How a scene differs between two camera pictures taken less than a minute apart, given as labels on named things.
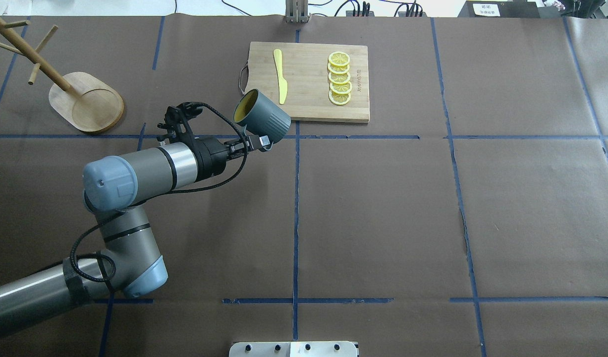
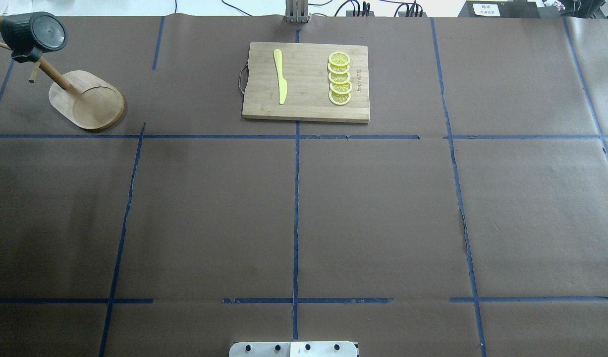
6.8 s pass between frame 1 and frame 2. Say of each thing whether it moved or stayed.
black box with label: stayed
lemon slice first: stayed
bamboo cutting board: stayed
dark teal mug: moved
